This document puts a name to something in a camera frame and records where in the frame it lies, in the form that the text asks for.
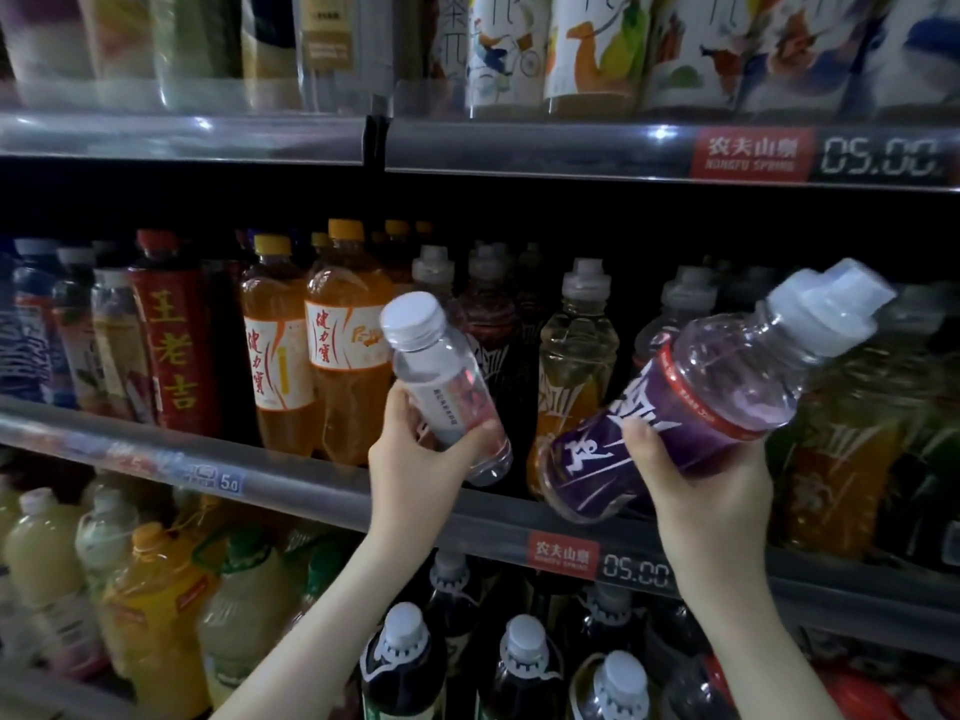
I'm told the purple sports drink bottle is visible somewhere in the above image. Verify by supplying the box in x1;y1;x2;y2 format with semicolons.
540;257;899;526

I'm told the person's right hand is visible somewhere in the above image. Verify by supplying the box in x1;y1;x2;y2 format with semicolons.
622;419;774;597

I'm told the dark price tag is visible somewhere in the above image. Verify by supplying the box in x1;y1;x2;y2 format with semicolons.
600;550;680;594
813;130;957;184

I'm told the red price tag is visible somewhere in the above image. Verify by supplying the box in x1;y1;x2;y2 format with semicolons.
526;530;603;579
691;127;816;181

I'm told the dark grey store shelving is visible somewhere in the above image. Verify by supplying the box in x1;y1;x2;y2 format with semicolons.
0;0;960;720

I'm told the small clear soda water bottle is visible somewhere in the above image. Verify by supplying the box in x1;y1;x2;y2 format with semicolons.
379;290;515;489

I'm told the person's left forearm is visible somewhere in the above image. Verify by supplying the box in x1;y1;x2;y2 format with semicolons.
210;532;452;720

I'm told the person's left hand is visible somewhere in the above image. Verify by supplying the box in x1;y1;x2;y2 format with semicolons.
367;382;504;561

